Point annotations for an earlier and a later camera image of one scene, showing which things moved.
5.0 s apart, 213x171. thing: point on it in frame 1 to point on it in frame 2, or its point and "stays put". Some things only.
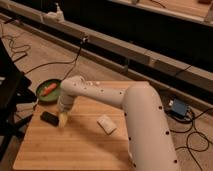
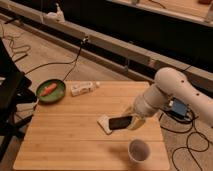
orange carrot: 49,89 stays put
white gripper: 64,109 to 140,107
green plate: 51,97 stays put
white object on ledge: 55,17 stays put
